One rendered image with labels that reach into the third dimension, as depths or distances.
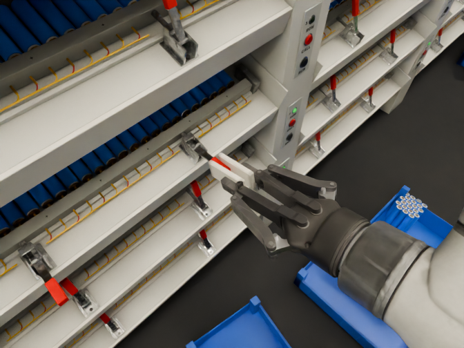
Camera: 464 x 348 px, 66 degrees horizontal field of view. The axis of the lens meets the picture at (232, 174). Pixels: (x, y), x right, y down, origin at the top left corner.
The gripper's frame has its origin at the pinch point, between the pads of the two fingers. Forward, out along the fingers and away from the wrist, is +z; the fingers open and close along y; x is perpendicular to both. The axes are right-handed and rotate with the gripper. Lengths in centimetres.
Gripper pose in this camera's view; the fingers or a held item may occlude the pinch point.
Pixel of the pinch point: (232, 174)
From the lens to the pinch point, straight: 51.9
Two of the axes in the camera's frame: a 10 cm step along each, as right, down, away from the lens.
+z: -6.8, -4.3, 6.0
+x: -1.7, -7.0, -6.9
